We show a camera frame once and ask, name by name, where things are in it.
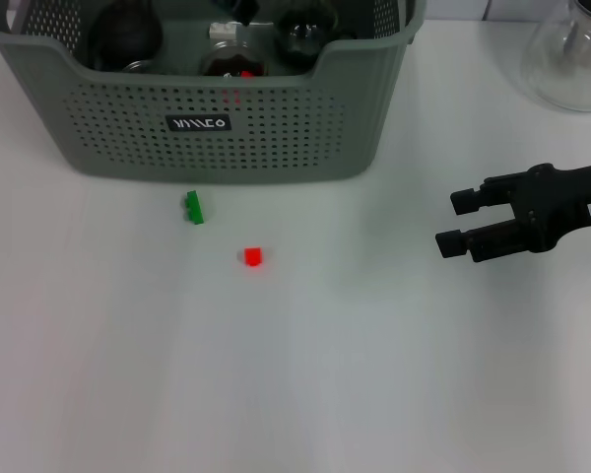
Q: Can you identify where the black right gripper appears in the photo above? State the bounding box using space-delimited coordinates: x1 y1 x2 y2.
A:
434 160 591 265

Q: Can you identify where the green toy brick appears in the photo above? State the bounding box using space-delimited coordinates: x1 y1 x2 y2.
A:
182 190 206 226

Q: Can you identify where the black round teapot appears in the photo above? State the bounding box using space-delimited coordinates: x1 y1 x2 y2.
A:
87 0 164 70

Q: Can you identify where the clear glass carafe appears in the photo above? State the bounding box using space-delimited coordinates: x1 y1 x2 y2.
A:
521 0 591 113

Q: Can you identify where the grey-green perforated storage bin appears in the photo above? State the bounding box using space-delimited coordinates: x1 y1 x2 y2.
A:
0 0 427 186

